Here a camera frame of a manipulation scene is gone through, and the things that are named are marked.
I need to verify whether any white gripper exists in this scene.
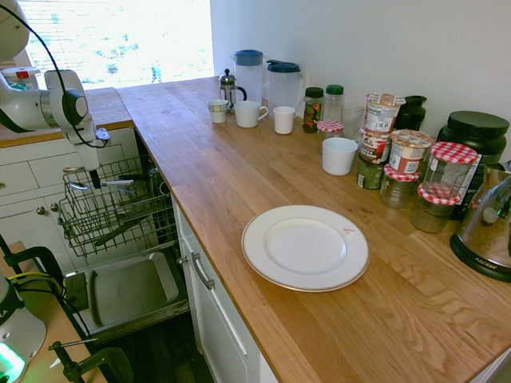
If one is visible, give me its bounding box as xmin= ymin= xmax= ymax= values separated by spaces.
xmin=62 ymin=124 xmax=102 ymax=190

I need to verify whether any metal spoon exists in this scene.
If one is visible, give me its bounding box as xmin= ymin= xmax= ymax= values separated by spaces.
xmin=65 ymin=179 xmax=135 ymax=192

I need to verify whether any open dishwasher door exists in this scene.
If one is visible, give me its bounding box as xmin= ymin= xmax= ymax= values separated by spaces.
xmin=63 ymin=251 xmax=191 ymax=344

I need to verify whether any black utensil in rack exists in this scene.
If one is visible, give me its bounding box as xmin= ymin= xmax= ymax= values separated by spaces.
xmin=93 ymin=221 xmax=135 ymax=247

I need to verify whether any dark green bench clamp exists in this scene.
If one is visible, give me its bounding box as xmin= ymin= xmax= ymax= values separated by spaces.
xmin=0 ymin=235 xmax=65 ymax=294
xmin=48 ymin=338 xmax=135 ymax=383

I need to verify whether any plastic container red-marked lid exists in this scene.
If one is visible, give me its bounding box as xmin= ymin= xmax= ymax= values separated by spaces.
xmin=2 ymin=66 xmax=42 ymax=91

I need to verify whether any patterned white mug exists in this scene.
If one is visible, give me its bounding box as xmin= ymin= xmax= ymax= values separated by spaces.
xmin=206 ymin=99 xmax=231 ymax=124

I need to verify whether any wooden robot mounting board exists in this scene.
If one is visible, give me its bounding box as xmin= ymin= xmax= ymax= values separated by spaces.
xmin=0 ymin=241 xmax=109 ymax=383

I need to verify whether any glass French press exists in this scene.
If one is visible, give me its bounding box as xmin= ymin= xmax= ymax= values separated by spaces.
xmin=218 ymin=68 xmax=248 ymax=115

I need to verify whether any tall blue-lidded clear pitcher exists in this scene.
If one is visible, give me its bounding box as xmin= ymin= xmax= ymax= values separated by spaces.
xmin=233 ymin=49 xmax=264 ymax=109

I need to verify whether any white ribbed cup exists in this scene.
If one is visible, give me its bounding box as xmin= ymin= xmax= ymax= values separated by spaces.
xmin=272 ymin=105 xmax=297 ymax=136

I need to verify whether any white gold-rimmed plate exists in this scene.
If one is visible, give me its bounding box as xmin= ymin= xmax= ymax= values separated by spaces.
xmin=240 ymin=204 xmax=371 ymax=294

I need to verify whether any black-lidded dark spice jar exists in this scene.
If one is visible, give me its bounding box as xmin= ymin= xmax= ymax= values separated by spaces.
xmin=302 ymin=86 xmax=325 ymax=134

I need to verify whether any small red-checkered-lid jar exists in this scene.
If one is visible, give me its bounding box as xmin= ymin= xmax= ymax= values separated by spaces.
xmin=316 ymin=120 xmax=345 ymax=155

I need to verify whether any wide white cup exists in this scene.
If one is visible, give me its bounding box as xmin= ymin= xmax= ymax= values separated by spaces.
xmin=321 ymin=137 xmax=359 ymax=176

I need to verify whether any green-lidded clear spice jar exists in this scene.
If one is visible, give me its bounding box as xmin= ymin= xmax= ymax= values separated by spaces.
xmin=323 ymin=84 xmax=345 ymax=123

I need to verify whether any clear drinking glass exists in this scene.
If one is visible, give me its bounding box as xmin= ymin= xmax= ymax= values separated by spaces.
xmin=341 ymin=103 xmax=366 ymax=140

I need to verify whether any green oatmeal cup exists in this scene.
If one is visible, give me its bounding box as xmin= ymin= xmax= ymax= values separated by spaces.
xmin=356 ymin=154 xmax=386 ymax=191

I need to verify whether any brown-label oatmeal cup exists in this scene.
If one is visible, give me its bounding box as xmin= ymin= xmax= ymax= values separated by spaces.
xmin=360 ymin=127 xmax=393 ymax=164

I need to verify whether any white-label oatmeal cup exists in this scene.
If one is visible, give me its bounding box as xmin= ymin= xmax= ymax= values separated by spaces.
xmin=363 ymin=93 xmax=407 ymax=134

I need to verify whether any red oatmeal cup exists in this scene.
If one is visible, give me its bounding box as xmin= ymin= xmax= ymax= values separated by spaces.
xmin=388 ymin=128 xmax=434 ymax=175

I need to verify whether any black shaker bottle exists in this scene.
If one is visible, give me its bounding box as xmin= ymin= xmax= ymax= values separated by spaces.
xmin=393 ymin=95 xmax=428 ymax=132

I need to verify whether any large red-checkered-lid glass jar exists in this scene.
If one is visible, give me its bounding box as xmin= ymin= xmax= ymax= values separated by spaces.
xmin=421 ymin=141 xmax=479 ymax=199

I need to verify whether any black protein powder tub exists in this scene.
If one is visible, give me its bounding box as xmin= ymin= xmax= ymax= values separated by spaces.
xmin=436 ymin=110 xmax=511 ymax=222

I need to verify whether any steel electric kettle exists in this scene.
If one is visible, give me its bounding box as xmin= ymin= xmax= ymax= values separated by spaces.
xmin=450 ymin=160 xmax=511 ymax=283

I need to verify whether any wire dishwasher rack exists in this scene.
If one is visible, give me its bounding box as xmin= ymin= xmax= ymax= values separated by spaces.
xmin=58 ymin=155 xmax=176 ymax=259

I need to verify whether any yellow cable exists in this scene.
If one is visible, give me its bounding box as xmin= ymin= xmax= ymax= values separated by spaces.
xmin=7 ymin=272 xmax=61 ymax=285

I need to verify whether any metal cabinet bar handle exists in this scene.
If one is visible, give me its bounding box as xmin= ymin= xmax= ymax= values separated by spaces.
xmin=187 ymin=251 xmax=216 ymax=291

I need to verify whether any white mug with handle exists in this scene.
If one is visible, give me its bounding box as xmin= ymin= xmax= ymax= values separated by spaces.
xmin=233 ymin=100 xmax=269 ymax=128

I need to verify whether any clear pitcher with handle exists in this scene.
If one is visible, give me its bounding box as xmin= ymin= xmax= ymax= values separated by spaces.
xmin=266 ymin=59 xmax=307 ymax=116

